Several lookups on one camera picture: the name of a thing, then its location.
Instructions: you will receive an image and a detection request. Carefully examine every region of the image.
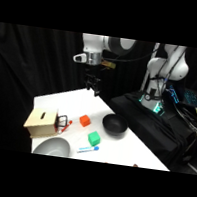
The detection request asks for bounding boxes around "grey bowl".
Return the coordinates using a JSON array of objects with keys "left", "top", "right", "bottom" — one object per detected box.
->
[{"left": 32, "top": 134, "right": 74, "bottom": 159}]

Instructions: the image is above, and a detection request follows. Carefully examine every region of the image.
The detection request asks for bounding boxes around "black cloth covered stand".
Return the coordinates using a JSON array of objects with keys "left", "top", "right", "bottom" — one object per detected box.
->
[{"left": 101, "top": 89, "right": 197, "bottom": 174}]

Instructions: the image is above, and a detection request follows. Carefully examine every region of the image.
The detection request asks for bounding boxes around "wooden box with slot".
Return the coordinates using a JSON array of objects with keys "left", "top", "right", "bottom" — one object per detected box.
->
[{"left": 21, "top": 106, "right": 60, "bottom": 141}]

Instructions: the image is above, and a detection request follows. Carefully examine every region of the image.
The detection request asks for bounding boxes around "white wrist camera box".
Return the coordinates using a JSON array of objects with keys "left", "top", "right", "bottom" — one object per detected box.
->
[{"left": 72, "top": 51, "right": 90, "bottom": 65}]

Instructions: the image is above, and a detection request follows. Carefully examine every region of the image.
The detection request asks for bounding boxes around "green cube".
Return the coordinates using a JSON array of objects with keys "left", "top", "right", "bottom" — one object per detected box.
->
[{"left": 86, "top": 130, "right": 102, "bottom": 148}]

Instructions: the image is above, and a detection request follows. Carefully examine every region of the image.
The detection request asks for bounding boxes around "red marker pen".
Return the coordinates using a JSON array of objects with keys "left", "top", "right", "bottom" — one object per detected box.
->
[{"left": 59, "top": 118, "right": 73, "bottom": 134}]

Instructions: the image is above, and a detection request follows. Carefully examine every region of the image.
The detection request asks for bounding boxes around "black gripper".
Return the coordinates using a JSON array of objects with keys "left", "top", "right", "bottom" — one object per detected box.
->
[{"left": 82, "top": 64, "right": 105, "bottom": 98}]

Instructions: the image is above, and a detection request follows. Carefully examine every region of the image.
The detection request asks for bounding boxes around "red cube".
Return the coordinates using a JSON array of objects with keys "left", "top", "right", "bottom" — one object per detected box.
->
[{"left": 78, "top": 113, "right": 92, "bottom": 129}]

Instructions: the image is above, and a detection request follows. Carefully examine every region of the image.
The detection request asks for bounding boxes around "black bowl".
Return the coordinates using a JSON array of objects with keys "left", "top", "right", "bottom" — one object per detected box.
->
[{"left": 100, "top": 112, "right": 130, "bottom": 139}]

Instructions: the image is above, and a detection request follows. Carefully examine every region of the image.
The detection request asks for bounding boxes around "blue marker pen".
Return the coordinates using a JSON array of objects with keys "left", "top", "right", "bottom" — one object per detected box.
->
[{"left": 76, "top": 143, "right": 100, "bottom": 156}]

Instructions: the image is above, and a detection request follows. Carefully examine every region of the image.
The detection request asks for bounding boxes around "yellow tag on wrist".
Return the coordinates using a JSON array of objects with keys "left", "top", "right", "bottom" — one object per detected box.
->
[{"left": 102, "top": 60, "right": 117, "bottom": 70}]

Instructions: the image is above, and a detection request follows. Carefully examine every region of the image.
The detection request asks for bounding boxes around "black wire clip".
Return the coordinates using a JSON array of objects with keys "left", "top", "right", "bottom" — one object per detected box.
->
[{"left": 53, "top": 113, "right": 70, "bottom": 133}]

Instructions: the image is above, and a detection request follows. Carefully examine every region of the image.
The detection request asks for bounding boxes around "blue lit keyboard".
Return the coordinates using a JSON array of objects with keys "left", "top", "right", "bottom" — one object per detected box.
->
[{"left": 165, "top": 83, "right": 197, "bottom": 109}]

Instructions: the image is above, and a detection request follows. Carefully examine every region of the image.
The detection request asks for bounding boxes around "black curtain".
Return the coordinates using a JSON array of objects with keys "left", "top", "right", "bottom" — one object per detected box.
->
[{"left": 0, "top": 22, "right": 197, "bottom": 176}]

